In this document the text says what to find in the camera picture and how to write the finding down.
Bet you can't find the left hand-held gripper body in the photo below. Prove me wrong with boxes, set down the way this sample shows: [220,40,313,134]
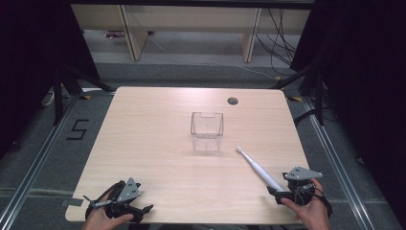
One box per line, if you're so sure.
[83,177,146,224]

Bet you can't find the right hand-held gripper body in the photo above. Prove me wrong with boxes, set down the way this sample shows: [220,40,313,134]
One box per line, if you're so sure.
[282,166,324,207]

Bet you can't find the white electric toothbrush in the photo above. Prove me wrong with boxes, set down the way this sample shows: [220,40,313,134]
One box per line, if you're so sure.
[235,146,286,193]

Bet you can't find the person's right hand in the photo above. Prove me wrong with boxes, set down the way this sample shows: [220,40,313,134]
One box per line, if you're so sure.
[280,177,331,230]

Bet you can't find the person's left hand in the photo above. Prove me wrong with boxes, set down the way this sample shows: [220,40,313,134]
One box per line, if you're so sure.
[81,191,135,230]

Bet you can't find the clear plastic container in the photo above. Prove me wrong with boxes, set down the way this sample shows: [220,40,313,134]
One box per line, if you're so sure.
[190,111,225,153]

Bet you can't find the black metal stand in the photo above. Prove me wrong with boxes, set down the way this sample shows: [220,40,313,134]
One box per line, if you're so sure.
[52,63,117,127]
[271,61,326,127]

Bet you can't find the light wooden shelf unit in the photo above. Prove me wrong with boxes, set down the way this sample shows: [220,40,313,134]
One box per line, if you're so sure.
[70,4,312,64]

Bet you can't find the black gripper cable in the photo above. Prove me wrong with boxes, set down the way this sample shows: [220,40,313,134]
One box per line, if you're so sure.
[310,186,334,219]

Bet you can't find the metal floor rail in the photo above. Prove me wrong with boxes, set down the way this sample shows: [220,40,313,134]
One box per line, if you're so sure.
[0,94,80,230]
[302,97,377,230]

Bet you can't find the bundle of black cables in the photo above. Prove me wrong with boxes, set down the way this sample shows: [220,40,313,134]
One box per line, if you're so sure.
[255,8,298,77]

